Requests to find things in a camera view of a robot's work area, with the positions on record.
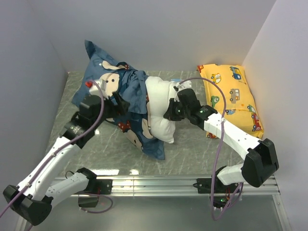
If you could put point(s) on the blue cartoon pillowcase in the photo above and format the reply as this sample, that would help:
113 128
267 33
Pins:
130 84

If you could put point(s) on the aluminium mounting rail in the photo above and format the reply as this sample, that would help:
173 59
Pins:
174 185

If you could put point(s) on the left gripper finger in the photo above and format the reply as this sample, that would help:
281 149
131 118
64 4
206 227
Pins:
118 99
122 110

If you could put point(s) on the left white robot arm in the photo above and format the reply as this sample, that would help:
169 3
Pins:
35 196

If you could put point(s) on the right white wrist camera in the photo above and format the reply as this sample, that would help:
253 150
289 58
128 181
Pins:
181 86

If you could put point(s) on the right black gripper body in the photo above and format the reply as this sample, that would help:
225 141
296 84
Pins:
184 111

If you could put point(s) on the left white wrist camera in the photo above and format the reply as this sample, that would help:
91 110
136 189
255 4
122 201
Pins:
97 87

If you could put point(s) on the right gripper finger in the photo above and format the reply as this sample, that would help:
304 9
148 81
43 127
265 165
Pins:
172 113
173 104

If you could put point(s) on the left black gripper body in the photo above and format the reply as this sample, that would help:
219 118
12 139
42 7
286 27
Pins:
109 111

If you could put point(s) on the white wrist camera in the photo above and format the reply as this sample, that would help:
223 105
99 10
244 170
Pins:
97 87
181 86

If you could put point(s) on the white pillow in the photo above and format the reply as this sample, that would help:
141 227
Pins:
159 93

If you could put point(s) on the yellow car print pillow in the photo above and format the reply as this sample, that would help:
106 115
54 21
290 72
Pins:
230 94

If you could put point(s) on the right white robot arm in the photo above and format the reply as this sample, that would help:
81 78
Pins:
259 156

